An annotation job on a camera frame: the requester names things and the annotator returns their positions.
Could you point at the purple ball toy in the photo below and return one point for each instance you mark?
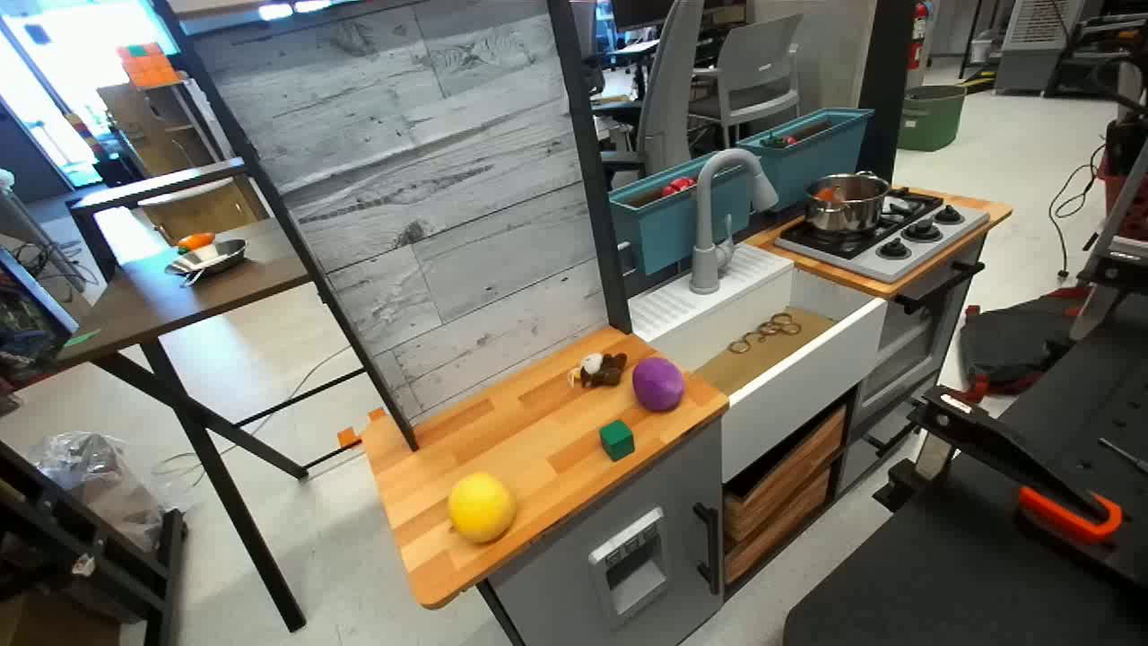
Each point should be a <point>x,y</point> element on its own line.
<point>657,386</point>

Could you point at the small brown toy figure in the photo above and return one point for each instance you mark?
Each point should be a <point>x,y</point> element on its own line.
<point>601,367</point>

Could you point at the green cube toy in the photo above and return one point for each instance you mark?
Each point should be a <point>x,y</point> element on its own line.
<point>620,440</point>

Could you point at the toy kitchen unit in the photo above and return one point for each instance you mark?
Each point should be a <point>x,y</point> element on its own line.
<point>540,444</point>

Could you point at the grey toy faucet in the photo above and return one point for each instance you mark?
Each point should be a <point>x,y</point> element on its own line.
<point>708,245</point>

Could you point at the yellow ball toy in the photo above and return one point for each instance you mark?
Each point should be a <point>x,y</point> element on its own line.
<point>484,507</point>

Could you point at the teal plastic bin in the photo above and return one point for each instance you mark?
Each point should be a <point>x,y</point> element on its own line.
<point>811,148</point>
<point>657,228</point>

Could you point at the grey wood-print backdrop panel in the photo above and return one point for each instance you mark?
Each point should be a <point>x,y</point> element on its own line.
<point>432,180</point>

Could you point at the grey office chair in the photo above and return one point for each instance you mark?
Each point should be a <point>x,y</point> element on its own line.
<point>665,94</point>

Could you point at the small orange clip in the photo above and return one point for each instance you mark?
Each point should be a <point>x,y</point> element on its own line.
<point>348,440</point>

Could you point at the silver metal pot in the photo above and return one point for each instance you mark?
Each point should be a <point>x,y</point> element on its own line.
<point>849,207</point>

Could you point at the light grey chair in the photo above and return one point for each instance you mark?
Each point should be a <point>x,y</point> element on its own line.
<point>755,64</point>

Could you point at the small device with orange part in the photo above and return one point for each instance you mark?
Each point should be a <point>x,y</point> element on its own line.
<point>207,257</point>

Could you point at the green bucket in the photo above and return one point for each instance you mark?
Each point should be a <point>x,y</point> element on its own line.
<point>931,117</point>

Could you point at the dark brown folding table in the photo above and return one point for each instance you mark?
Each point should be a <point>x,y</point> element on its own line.
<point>157,290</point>

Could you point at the cardboard box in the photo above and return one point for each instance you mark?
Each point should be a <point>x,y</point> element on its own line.
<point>157,131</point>

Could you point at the orange and green sign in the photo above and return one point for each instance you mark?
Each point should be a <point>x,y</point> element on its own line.
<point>149,64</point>

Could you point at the clear plastic bag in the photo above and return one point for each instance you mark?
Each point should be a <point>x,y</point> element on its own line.
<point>90,471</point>

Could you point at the black low shelf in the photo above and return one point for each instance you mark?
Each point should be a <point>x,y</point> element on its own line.
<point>72,560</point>

